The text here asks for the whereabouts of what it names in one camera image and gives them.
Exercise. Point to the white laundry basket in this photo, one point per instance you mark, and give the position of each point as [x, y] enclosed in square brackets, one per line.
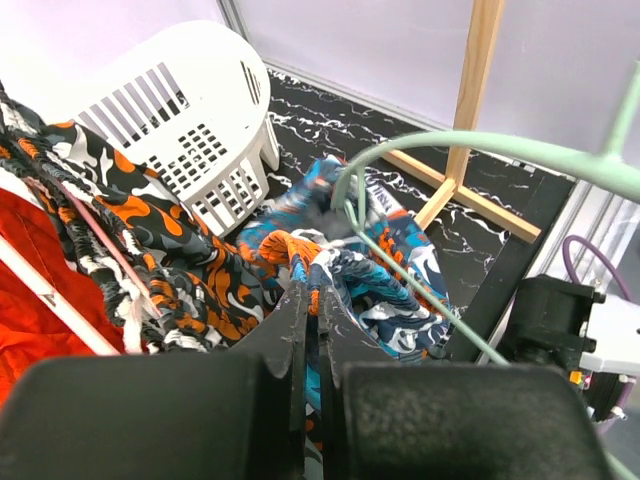
[192, 103]

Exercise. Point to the black orange patterned shorts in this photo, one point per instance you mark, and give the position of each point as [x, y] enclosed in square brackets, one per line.
[208, 295]

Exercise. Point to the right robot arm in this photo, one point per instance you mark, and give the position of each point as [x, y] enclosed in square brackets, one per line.
[591, 336]

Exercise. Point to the blue patterned shorts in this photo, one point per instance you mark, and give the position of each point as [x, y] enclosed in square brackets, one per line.
[309, 242]

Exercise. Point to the wooden clothes rack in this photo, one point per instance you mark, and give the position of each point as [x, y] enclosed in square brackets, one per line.
[482, 35]

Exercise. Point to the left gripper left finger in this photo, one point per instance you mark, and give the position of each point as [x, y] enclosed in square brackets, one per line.
[267, 395]

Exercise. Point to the thin pink hanger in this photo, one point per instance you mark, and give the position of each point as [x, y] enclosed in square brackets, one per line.
[100, 247]

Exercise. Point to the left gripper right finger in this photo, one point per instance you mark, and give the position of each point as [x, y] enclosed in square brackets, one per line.
[341, 342]

